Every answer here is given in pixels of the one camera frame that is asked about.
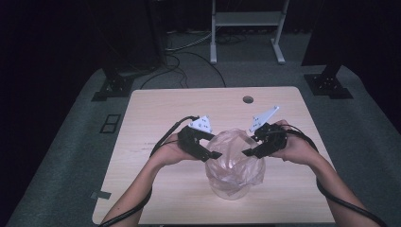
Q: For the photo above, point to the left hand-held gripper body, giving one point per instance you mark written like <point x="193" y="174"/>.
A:
<point x="190" y="138"/>

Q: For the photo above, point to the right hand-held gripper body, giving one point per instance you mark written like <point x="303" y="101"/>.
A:
<point x="271" y="138"/>

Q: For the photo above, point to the clear plastic bag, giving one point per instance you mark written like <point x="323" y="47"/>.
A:
<point x="233" y="167"/>

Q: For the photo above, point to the person's left hand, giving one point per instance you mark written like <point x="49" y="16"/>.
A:
<point x="170" y="153"/>

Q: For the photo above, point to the person's right hand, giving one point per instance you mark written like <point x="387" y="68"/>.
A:
<point x="298" y="148"/>

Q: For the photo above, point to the black stand base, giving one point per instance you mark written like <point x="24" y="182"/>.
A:
<point x="327" y="84"/>
<point x="114" y="86"/>

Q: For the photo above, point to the grey tape strip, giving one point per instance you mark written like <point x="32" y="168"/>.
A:
<point x="101" y="195"/>

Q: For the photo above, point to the black floor outlet frame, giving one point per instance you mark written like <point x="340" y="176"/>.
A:
<point x="110" y="123"/>

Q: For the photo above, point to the white metal stand frame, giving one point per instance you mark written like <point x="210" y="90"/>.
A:
<point x="247" y="19"/>

